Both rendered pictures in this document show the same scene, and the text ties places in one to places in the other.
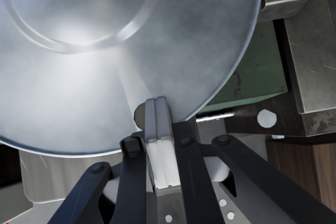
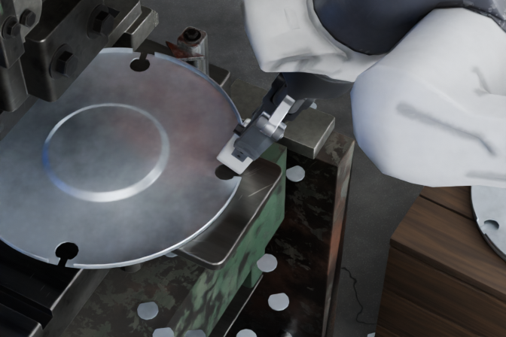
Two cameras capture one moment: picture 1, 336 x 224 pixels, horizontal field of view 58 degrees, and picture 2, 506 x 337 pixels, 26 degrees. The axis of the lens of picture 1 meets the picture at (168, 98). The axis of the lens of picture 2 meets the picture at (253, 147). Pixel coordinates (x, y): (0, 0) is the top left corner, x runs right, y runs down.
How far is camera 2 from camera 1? 0.95 m
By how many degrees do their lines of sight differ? 38
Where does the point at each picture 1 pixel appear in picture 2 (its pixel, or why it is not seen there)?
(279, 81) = (273, 147)
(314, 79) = (294, 125)
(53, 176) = (215, 241)
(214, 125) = not seen: outside the picture
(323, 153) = (407, 234)
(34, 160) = (195, 245)
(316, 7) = (239, 89)
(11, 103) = (147, 234)
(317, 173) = (427, 256)
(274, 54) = not seen: hidden behind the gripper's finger
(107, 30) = (156, 155)
